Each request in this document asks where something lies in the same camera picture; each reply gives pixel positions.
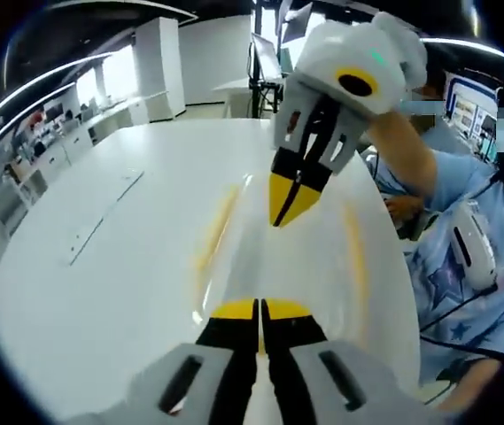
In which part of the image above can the person's right hand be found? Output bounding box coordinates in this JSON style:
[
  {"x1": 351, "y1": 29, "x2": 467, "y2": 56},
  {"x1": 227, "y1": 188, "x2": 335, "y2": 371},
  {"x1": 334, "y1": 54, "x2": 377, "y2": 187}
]
[{"x1": 372, "y1": 11, "x2": 429, "y2": 89}]

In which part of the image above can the white worn device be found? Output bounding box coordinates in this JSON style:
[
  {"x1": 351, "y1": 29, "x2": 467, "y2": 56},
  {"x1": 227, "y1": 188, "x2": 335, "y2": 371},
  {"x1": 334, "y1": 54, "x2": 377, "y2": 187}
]
[{"x1": 449, "y1": 198, "x2": 500, "y2": 294}]

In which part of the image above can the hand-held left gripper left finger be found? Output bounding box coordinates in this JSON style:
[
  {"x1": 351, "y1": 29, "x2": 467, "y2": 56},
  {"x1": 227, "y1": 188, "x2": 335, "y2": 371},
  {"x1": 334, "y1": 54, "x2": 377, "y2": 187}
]
[{"x1": 63, "y1": 297, "x2": 260, "y2": 425}]

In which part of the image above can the person in blue shirt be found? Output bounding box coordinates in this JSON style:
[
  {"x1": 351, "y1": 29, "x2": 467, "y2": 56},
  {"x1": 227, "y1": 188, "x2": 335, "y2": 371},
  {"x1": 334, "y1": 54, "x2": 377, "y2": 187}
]
[{"x1": 366, "y1": 127, "x2": 504, "y2": 399}]

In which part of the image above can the row of white office desks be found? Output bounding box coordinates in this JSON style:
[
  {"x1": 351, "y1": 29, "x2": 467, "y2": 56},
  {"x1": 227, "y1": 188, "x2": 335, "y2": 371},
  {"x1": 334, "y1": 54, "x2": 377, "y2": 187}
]
[{"x1": 0, "y1": 95, "x2": 149, "y2": 231}]

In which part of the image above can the clear plastic bag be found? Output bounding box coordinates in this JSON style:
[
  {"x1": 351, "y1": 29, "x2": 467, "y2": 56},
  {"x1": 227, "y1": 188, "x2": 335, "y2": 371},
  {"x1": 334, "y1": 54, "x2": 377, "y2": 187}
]
[{"x1": 188, "y1": 145, "x2": 422, "y2": 387}]

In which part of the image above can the blue framed screen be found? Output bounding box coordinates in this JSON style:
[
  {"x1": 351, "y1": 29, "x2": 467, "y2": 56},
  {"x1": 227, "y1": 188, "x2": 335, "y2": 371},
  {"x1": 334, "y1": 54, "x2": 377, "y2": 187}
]
[{"x1": 444, "y1": 73, "x2": 500, "y2": 157}]

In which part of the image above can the long ceiling light strip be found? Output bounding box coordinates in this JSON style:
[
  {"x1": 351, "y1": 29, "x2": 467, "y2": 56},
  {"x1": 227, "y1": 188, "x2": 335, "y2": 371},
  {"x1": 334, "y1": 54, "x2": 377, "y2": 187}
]
[{"x1": 0, "y1": 50, "x2": 116, "y2": 135}]

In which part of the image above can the black cable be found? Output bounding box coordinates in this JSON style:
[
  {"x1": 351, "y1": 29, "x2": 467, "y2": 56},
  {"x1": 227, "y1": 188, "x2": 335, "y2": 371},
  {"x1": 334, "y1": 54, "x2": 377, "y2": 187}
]
[{"x1": 418, "y1": 285, "x2": 504, "y2": 360}]

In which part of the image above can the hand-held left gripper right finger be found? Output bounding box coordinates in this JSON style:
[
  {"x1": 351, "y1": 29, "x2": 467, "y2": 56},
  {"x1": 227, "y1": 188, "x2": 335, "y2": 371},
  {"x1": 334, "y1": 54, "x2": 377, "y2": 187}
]
[{"x1": 260, "y1": 297, "x2": 438, "y2": 425}]

